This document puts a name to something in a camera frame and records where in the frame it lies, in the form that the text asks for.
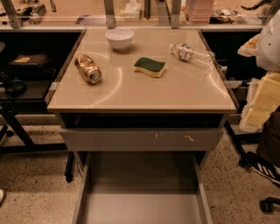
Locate pink stacked trays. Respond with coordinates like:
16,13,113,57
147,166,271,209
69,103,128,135
185,0,214,24

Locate clear plastic water bottle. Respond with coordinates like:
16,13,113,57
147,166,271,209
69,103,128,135
169,43,215,67

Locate white tissue box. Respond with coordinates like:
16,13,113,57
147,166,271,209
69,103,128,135
123,0,141,20

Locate crushed gold soda can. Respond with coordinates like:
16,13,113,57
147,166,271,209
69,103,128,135
74,54,102,84

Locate green and yellow sponge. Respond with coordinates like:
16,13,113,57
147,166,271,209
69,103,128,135
133,57,166,78

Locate white ceramic bowl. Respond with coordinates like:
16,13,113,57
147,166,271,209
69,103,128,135
105,28,134,51

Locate closed top drawer front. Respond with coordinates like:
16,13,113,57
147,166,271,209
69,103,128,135
60,128,223,151

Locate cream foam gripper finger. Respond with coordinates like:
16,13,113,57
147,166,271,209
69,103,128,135
237,34,259,57
239,72,280,133

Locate black white sneaker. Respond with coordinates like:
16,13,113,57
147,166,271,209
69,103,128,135
247,151,280,186

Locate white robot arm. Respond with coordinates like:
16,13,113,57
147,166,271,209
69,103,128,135
238,10,280,132

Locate open middle drawer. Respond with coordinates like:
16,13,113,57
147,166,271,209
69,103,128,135
71,152,214,224

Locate black chair caster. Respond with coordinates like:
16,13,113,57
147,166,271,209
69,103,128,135
259,197,280,213

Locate black bag on shelf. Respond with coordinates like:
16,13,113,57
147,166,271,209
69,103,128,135
8,54,50,76

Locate grey drawer cabinet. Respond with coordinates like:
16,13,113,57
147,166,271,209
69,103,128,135
46,27,240,224

